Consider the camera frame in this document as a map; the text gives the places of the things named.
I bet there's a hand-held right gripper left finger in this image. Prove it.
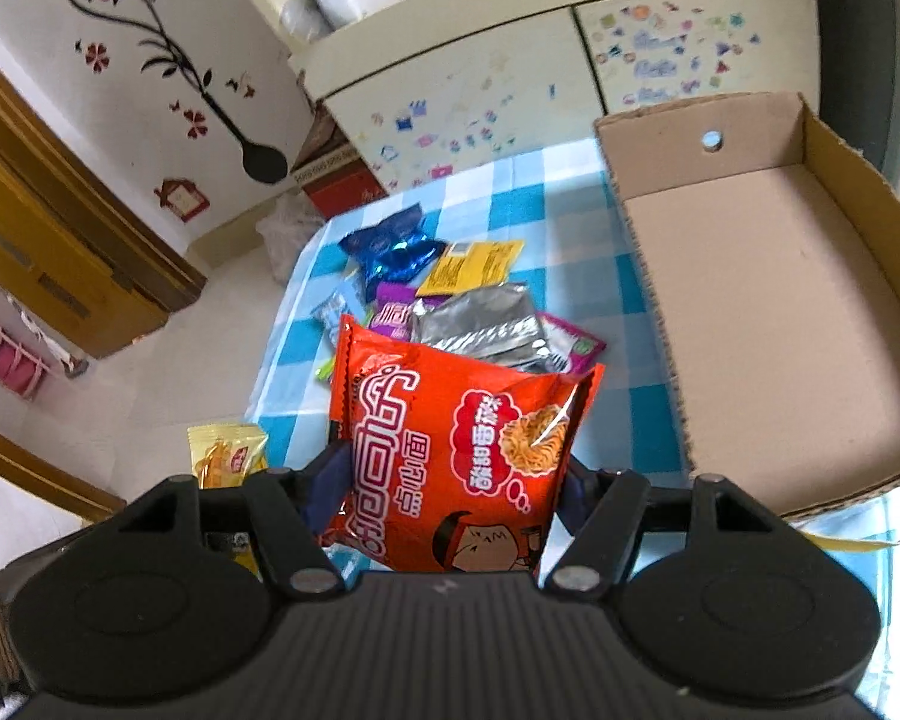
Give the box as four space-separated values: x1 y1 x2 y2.
116 441 353 601

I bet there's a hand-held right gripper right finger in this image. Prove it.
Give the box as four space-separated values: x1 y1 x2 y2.
540 456 790 601

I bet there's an orange noodle snack packet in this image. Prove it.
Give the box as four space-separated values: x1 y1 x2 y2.
319 315 606 572

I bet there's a pink snack packet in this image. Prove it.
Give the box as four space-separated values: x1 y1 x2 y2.
536 311 608 376

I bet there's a light blue snack packet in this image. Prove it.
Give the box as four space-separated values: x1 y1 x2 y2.
311 292 350 331

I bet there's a purple noodle snack packet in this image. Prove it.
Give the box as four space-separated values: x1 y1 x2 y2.
365 281 447 346

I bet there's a blue foil snack packet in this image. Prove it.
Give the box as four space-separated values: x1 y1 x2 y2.
339 204 449 301

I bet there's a mustard yellow snack packet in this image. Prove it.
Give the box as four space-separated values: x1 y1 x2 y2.
416 238 526 297

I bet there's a brown cardboard box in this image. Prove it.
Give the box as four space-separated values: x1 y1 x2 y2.
594 92 900 552

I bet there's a yellow orange-print snack packet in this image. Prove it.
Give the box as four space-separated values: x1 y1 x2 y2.
187 424 269 578

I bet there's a silver foil snack packet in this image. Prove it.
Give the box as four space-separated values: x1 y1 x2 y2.
409 283 571 376

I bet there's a clear plastic bag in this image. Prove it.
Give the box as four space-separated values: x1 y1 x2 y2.
255 191 327 286

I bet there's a blue white checkered tablecloth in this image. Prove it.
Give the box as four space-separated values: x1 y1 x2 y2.
244 136 900 717

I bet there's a red brown carton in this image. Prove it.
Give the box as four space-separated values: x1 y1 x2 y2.
291 103 388 220

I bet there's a wooden door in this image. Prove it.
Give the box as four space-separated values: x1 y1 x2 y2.
0 37 207 361

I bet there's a cream cabinet with stickers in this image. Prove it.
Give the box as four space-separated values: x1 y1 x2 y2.
206 0 822 196

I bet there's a crumpled clear plastic wrap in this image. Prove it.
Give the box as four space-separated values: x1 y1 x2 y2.
281 0 332 44

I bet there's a wooden door frame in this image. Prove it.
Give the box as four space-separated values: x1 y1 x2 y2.
0 416 126 524

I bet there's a red house wall sticker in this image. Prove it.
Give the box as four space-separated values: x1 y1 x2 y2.
154 178 211 224

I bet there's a black flower wall decal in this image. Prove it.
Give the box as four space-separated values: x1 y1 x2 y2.
58 0 290 185

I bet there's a pink wall rack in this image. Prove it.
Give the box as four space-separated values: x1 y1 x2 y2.
0 305 53 400

